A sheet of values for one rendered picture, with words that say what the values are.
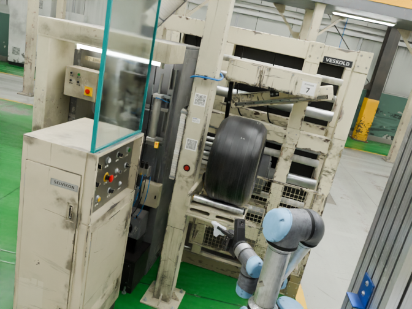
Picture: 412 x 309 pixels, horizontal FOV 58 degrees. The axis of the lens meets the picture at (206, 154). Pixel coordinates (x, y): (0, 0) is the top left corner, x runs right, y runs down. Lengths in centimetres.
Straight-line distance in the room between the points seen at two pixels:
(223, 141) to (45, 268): 118
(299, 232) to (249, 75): 140
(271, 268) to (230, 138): 98
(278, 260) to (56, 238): 116
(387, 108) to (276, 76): 977
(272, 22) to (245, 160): 940
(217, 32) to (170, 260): 155
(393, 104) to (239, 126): 1014
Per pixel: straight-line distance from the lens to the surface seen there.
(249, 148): 216
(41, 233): 212
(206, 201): 239
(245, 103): 267
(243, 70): 252
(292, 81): 250
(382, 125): 1221
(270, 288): 147
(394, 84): 1219
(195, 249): 332
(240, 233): 170
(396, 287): 119
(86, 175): 187
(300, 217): 136
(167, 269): 279
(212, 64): 229
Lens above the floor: 187
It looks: 17 degrees down
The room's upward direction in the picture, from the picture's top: 12 degrees clockwise
